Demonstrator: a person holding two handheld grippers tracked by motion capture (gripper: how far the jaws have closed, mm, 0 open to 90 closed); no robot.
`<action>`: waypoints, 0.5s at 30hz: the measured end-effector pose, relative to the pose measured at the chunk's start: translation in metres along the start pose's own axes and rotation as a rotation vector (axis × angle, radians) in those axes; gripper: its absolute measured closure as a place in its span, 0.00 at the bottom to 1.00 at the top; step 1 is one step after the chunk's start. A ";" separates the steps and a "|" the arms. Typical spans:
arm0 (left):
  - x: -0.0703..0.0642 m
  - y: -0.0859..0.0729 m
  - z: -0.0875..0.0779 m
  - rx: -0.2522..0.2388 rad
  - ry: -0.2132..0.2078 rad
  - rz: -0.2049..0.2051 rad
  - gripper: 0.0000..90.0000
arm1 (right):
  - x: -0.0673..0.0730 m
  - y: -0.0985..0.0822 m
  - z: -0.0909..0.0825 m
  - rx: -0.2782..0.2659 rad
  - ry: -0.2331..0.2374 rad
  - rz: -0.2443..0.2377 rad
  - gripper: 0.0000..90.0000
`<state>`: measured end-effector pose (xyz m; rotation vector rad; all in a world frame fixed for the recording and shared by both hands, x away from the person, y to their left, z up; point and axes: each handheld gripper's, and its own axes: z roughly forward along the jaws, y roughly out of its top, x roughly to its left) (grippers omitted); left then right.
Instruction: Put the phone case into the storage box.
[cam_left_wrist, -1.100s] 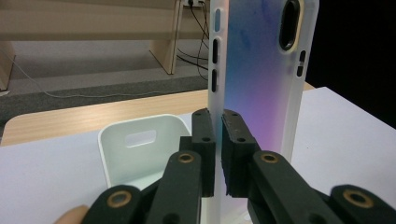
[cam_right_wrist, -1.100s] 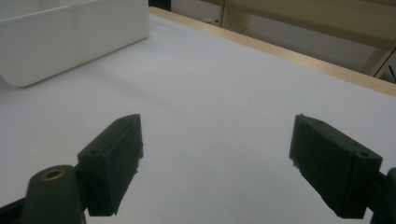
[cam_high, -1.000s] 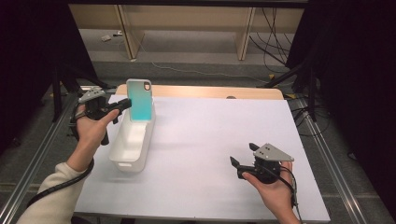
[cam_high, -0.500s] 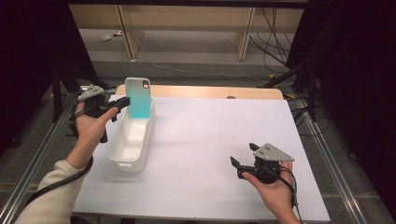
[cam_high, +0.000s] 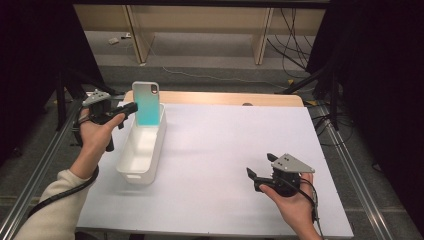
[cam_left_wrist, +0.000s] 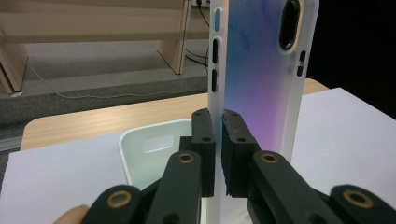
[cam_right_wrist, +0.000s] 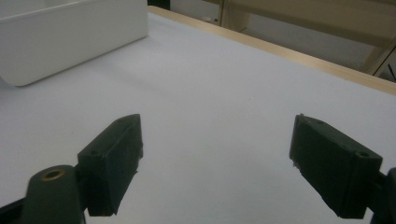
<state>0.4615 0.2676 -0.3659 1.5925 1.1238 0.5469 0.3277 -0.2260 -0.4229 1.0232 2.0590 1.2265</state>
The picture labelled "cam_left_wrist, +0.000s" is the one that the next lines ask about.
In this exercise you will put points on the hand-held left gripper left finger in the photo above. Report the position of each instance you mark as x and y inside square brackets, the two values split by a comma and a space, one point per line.
[204, 149]

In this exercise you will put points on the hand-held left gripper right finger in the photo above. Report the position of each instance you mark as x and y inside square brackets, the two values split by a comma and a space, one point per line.
[238, 155]

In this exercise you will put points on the translucent blue phone case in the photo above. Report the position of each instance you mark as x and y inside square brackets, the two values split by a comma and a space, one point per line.
[264, 77]

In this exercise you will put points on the light wooden shelf unit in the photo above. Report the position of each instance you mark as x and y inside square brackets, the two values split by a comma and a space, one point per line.
[93, 21]

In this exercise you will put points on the white table sheet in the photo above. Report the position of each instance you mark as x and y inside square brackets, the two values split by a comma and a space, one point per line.
[342, 140]

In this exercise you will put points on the white plastic basket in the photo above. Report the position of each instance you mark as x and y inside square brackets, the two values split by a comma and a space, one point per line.
[140, 161]

